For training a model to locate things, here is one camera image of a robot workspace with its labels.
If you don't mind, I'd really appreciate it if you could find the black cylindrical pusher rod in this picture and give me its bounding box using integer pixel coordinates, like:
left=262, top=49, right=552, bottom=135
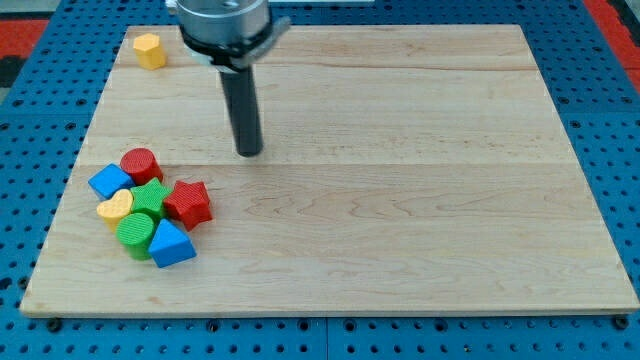
left=220, top=68, right=263, bottom=157

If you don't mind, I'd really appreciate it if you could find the red cylinder block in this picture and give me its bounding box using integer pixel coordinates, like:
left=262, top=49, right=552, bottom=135
left=120, top=148, right=164, bottom=185

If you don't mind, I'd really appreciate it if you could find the red star block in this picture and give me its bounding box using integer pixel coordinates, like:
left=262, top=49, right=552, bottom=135
left=163, top=181, right=213, bottom=231

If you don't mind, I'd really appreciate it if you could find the blue cube block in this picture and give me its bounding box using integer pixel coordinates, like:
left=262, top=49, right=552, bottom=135
left=88, top=163, right=135, bottom=201

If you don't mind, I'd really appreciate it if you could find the green cylinder block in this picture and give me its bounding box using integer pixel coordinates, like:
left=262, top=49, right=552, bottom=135
left=116, top=213, right=155, bottom=261

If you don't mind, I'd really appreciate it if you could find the yellow heart block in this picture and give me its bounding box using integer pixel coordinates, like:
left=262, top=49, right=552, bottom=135
left=96, top=189, right=134, bottom=232

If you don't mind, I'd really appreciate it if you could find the green star block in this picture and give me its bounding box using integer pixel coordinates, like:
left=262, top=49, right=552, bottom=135
left=130, top=178, right=172, bottom=223

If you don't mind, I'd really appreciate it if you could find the yellow hexagon block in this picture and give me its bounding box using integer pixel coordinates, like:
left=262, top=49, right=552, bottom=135
left=133, top=33, right=167, bottom=70

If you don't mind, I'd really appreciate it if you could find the light wooden board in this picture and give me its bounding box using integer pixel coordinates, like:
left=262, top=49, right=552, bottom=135
left=20, top=25, right=639, bottom=318

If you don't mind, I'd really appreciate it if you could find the blue triangle block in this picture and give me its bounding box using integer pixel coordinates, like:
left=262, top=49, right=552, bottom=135
left=148, top=219, right=197, bottom=268

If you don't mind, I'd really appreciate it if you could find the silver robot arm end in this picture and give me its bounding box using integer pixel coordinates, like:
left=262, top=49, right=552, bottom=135
left=165, top=0, right=291, bottom=73

